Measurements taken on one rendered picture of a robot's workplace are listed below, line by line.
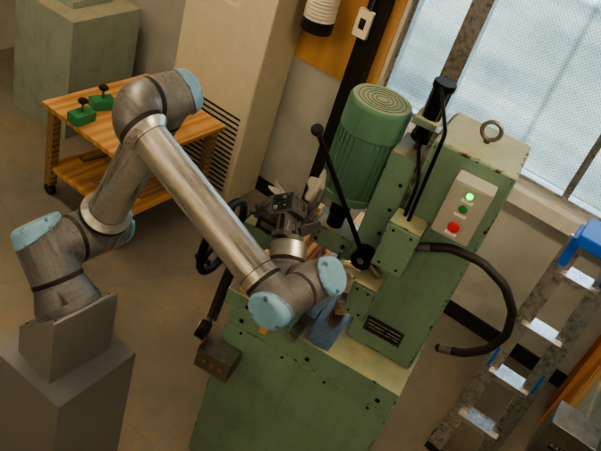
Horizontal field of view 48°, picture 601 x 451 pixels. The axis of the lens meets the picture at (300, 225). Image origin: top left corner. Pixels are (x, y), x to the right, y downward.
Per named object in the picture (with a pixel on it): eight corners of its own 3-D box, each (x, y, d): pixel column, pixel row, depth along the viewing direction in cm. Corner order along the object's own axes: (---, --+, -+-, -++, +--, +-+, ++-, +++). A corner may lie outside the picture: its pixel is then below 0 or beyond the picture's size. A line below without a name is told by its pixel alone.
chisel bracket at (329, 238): (316, 233, 214) (324, 211, 209) (355, 253, 211) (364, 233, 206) (306, 243, 208) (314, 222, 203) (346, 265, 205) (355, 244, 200)
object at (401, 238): (380, 249, 188) (399, 207, 180) (409, 264, 187) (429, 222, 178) (369, 263, 182) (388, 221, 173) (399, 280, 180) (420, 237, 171)
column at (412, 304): (369, 295, 226) (457, 109, 184) (430, 328, 222) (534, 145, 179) (344, 334, 209) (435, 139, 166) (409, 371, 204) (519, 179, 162)
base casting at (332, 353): (289, 251, 247) (295, 232, 242) (431, 328, 236) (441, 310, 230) (225, 319, 212) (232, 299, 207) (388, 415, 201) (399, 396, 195)
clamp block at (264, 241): (259, 222, 229) (266, 200, 224) (293, 241, 227) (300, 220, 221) (237, 242, 218) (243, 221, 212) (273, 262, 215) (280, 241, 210)
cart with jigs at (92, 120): (134, 155, 390) (149, 54, 352) (206, 208, 371) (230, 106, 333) (36, 192, 342) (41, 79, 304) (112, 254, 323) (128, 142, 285)
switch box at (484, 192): (436, 218, 176) (461, 168, 167) (471, 236, 174) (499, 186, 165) (429, 229, 172) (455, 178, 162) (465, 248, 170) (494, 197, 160)
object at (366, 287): (352, 293, 200) (365, 263, 193) (373, 304, 199) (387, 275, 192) (340, 310, 193) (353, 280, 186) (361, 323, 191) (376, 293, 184)
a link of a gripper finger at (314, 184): (322, 165, 166) (300, 196, 166) (334, 175, 170) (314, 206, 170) (314, 160, 168) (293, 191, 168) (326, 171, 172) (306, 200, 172)
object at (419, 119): (413, 128, 184) (437, 72, 174) (440, 140, 182) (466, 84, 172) (404, 138, 178) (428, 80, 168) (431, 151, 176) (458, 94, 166)
